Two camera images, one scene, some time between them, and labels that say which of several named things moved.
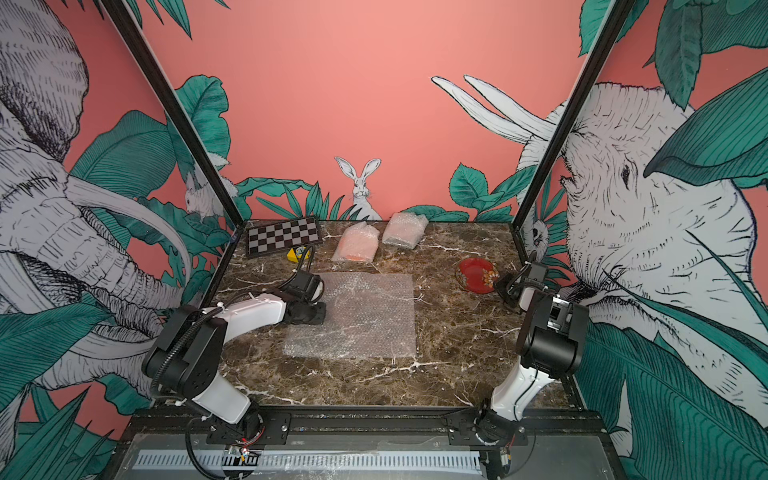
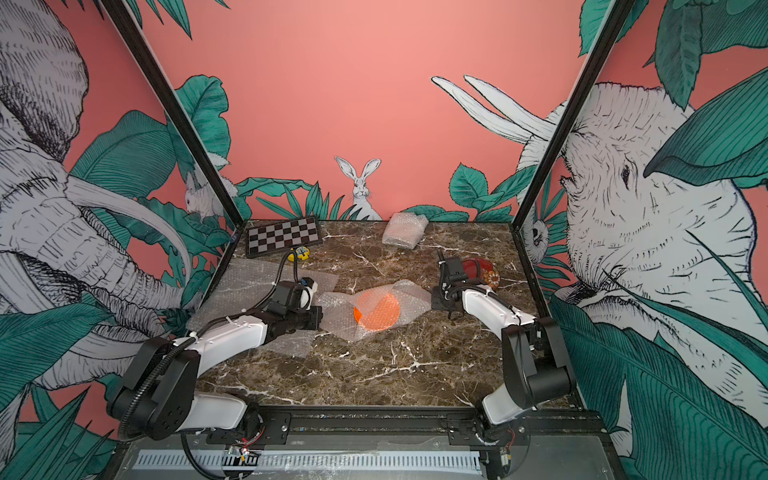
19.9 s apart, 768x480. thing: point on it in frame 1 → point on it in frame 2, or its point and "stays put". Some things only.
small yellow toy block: x=295 y=254 stays put
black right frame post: x=615 y=15 stays put
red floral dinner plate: x=477 y=275 stays put
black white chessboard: x=266 y=239 stays put
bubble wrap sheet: x=357 y=243 → x=373 y=310
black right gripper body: x=510 y=284 → x=441 y=297
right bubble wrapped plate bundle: x=404 y=229 stays put
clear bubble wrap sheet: x=367 y=315 → x=245 y=282
